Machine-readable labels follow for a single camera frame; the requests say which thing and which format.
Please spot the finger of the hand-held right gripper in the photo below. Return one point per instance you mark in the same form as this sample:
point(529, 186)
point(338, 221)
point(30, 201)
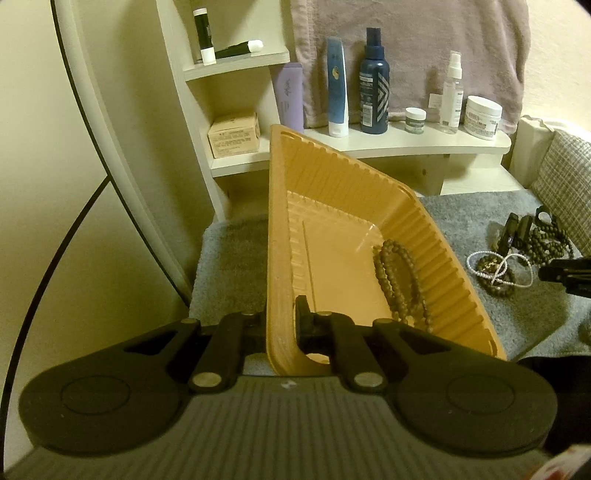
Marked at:
point(570, 272)

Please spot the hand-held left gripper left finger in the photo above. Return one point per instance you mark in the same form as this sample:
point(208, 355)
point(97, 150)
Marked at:
point(231, 341)

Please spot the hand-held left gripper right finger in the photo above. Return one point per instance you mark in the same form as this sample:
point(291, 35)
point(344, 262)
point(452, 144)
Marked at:
point(304, 323)

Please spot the orange plastic tray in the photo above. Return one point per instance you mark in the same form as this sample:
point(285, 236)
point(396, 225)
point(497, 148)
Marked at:
point(332, 258)

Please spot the black glossy hair clip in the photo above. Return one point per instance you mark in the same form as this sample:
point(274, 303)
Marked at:
point(509, 233)

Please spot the small black cylinder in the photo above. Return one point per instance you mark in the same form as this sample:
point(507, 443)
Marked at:
point(525, 228)

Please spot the checked grey cushion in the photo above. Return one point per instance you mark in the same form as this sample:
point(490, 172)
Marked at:
point(565, 175)

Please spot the grey mat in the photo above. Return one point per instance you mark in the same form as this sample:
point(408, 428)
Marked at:
point(461, 221)

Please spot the large white jar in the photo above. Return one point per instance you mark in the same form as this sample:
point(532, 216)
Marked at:
point(482, 117)

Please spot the white wooden shelf unit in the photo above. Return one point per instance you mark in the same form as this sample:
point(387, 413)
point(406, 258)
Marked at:
point(369, 143)

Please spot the red white packet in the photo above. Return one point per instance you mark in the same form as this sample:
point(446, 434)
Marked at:
point(575, 466)

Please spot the small cardboard box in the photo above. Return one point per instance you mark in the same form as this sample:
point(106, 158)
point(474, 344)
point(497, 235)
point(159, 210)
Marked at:
point(233, 136)

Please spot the clear spray bottle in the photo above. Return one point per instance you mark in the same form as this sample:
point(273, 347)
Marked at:
point(451, 101)

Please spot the small white box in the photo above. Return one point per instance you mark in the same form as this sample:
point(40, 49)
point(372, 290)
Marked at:
point(435, 107)

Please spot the small green white jar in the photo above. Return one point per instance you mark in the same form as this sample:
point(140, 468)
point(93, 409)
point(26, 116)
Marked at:
point(415, 121)

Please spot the purple tube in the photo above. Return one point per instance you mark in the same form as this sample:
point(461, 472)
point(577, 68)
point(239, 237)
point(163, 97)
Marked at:
point(288, 97)

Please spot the blue white tube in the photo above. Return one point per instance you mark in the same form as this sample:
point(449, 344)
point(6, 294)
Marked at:
point(338, 87)

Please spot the dark blue spray bottle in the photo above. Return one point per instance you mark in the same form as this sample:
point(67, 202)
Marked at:
point(374, 92)

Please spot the pink hanging towel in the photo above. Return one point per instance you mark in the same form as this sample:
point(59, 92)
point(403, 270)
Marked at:
point(415, 37)

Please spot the black white tube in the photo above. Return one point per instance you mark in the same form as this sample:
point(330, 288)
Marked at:
point(235, 49)
point(203, 32)

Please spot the curved white frame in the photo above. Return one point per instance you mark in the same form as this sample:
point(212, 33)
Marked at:
point(113, 152)

